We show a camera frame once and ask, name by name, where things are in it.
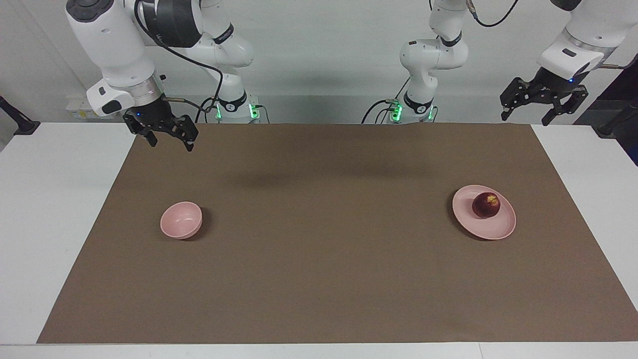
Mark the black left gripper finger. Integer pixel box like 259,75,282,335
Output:
500,78,526,122
542,89,589,126

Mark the red apple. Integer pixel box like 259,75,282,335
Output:
472,192,501,219

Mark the pink bowl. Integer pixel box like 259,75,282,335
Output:
160,201,203,240

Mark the pink plate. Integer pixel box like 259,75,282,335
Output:
452,185,517,240

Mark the black clamp stand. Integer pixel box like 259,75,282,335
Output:
596,97,638,138
0,96,40,135

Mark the dark furniture panel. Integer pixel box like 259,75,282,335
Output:
573,55,638,165

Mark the white socket box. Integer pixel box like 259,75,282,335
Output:
66,96,120,120

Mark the brown table mat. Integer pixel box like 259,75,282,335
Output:
37,123,638,345

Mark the black base cable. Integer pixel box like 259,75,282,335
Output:
194,97,220,124
361,99,399,124

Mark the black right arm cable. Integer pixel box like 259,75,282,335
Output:
134,0,223,123

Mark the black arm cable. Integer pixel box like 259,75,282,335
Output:
134,0,223,123
466,0,520,28

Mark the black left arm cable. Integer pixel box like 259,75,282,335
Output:
466,0,520,28

